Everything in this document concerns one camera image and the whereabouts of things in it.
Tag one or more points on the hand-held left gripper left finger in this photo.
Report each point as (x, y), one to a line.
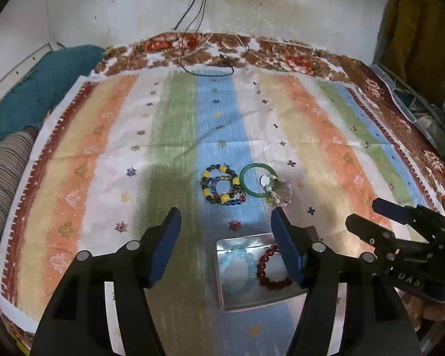
(167, 246)

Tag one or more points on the teal pillow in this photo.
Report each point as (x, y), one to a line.
(48, 81)

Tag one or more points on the green jade bangle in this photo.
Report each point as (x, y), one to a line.
(249, 192)

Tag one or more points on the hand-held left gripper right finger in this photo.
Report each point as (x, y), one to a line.
(287, 246)

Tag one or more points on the person's right forearm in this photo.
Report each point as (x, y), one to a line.
(434, 309)

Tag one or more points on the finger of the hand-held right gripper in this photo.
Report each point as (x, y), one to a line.
(389, 207)
(367, 230)

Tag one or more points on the brown floral blanket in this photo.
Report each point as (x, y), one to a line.
(282, 50)

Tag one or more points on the silver tin box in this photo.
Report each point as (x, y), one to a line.
(244, 300)

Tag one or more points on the striped pastel cloth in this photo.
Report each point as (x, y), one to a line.
(133, 155)

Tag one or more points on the mustard yellow jacket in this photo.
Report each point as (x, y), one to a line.
(419, 37)

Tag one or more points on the striped grey pillow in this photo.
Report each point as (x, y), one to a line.
(3, 178)

